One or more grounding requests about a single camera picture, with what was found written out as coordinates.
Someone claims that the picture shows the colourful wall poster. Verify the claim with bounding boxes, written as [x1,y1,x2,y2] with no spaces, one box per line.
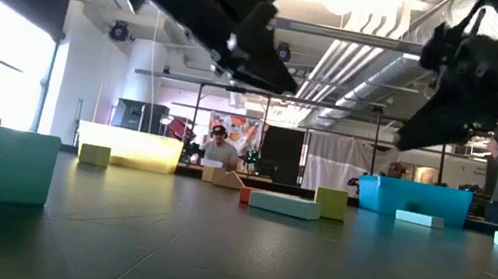
[204,110,266,160]

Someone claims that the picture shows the grey ceiling beam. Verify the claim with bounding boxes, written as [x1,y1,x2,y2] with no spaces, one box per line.
[266,14,427,57]

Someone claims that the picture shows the red rectangular block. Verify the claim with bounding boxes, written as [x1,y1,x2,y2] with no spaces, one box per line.
[237,185,302,214]

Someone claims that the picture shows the lime green cube block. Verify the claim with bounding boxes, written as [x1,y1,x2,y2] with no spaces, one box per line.
[310,185,351,223]

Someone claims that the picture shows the cream wedge block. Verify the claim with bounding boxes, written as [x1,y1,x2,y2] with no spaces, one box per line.
[199,164,248,191]

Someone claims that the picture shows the yellow cube block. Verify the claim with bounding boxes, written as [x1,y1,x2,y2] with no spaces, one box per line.
[77,142,113,169]

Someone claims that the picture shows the red background object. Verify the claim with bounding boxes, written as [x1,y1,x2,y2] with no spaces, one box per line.
[165,115,198,145]

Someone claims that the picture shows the bright window pane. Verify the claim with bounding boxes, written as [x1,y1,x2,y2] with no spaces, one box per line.
[0,0,65,136]

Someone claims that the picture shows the black panel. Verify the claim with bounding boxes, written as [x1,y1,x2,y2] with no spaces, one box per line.
[255,124,307,187]

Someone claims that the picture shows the blue plastic bin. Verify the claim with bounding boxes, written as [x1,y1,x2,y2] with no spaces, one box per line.
[352,171,476,231]

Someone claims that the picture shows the white curtain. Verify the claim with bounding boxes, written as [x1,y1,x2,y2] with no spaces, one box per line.
[300,129,402,205]

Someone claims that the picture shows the black pipe frame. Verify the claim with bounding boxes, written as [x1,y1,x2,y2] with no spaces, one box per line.
[119,67,498,223]

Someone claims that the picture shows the yellow plastic bin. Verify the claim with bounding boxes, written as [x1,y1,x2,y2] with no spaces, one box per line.
[71,119,186,177]

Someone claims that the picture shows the black ceiling camera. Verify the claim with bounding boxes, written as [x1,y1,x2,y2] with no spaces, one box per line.
[272,40,294,64]
[107,18,133,44]

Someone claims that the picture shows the silver ventilation duct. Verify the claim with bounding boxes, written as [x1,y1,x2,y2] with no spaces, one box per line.
[311,35,440,147]

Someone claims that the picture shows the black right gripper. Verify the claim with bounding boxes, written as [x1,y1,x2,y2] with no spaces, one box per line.
[392,17,498,167]

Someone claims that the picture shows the light blue rectangular block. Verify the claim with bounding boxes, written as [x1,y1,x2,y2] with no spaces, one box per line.
[393,208,447,231]

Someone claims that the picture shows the black table mat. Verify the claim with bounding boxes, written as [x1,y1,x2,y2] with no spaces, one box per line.
[0,137,498,279]

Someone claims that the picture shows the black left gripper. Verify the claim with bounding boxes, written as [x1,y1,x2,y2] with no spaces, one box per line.
[116,0,314,97]

